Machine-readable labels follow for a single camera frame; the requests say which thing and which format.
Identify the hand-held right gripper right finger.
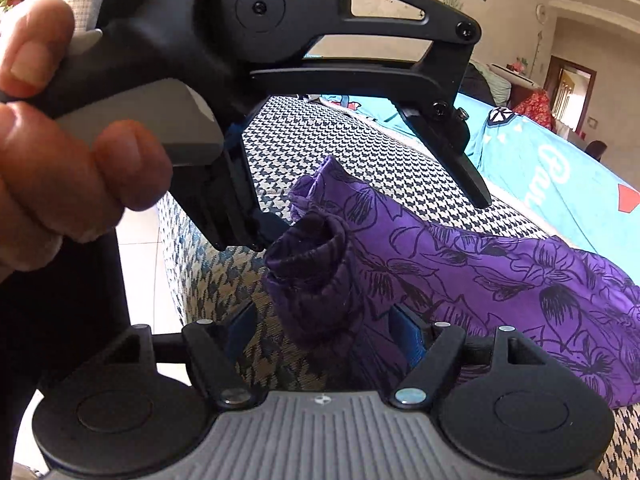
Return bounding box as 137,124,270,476
389,304,547,408

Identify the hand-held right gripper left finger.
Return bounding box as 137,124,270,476
102,302,259,408

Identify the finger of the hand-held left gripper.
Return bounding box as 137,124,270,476
251,0,493,209
172,127,289,252

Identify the purple floral blouse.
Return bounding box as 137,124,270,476
263,155,640,409

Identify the person's left hand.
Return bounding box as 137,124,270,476
0,0,174,282

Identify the dark blue bag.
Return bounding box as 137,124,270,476
457,61,495,104

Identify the red floral cloth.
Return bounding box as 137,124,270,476
514,88,557,132

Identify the blue airplane print sofa cover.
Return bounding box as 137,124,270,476
320,91,640,282

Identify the person's dark clothing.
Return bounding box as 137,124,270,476
0,224,132,461

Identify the brown wooden door frame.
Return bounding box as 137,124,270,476
546,54,598,132

